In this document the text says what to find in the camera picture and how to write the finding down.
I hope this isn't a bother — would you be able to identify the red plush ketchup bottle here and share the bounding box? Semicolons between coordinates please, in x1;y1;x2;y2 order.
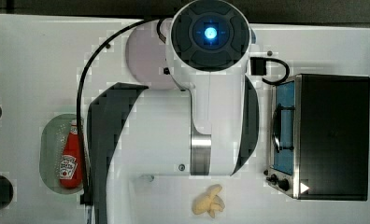
59;119;82;189

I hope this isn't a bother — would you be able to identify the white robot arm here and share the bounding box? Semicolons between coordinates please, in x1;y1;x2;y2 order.
86;0;259;224

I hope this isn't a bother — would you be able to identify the grey-green oval strainer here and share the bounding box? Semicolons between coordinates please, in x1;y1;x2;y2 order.
39;114;82;194

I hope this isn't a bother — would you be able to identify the lilac oval plate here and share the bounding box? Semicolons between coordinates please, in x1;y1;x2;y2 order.
125;20;177;90

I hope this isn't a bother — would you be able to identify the yellow plush banana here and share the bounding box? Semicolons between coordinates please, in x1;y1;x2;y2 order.
192;184;225;218

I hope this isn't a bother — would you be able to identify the black toaster oven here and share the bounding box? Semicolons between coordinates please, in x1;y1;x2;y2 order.
264;74;370;201

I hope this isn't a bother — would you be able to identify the black oven power cable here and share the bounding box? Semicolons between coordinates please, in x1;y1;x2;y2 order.
250;56;291;86

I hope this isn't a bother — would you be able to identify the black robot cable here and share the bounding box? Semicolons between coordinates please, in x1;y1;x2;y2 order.
76;18;175;206

